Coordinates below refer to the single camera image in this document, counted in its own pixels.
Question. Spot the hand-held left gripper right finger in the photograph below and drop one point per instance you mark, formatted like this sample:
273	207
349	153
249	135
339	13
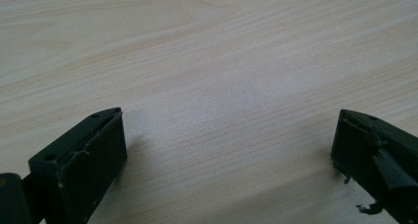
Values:
371	151

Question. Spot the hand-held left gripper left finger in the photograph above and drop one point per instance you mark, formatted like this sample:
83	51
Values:
85	164

